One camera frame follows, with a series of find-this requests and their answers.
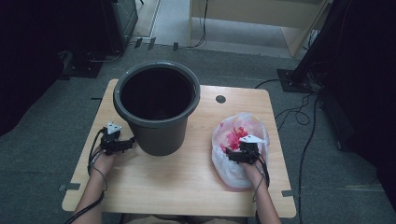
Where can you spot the dark grey cabinet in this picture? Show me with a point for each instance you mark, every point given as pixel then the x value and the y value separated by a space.
pixel 124 15

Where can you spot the person's left hand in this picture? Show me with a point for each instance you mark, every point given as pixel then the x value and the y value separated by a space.
pixel 102 165

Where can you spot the black tape strip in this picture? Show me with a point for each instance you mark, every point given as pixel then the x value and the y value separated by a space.
pixel 151 43
pixel 96 98
pixel 138 43
pixel 176 46

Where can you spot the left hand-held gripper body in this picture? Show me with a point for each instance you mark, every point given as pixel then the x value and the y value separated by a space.
pixel 112 143

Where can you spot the dark grey trash can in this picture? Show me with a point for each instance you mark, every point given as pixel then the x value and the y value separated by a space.
pixel 162 140

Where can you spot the round grey table grommet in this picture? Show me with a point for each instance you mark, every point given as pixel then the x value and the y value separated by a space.
pixel 220 99

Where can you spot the clear plastic bag red print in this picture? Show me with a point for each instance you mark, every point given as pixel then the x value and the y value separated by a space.
pixel 230 175

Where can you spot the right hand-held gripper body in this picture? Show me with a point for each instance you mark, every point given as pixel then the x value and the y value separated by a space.
pixel 250 152

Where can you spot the person's right hand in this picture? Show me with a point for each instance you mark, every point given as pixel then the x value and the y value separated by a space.
pixel 257 175

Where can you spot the light wooden desk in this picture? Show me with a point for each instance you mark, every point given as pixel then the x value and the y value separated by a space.
pixel 249 12

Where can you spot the grey tape piece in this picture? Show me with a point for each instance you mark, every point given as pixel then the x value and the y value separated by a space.
pixel 287 193
pixel 70 187

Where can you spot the white power strip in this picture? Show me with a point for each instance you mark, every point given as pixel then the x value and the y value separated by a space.
pixel 313 37

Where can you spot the black floor base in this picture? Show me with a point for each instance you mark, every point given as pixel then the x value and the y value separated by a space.
pixel 82 70

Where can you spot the black stand with base plate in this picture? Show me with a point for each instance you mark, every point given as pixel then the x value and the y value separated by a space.
pixel 294 82

